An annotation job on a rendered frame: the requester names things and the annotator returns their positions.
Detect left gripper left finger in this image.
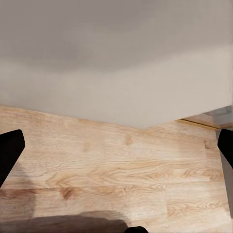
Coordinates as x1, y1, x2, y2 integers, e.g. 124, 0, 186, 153
0, 129, 25, 187

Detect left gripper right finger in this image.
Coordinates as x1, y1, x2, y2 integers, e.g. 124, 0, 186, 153
217, 129, 233, 168

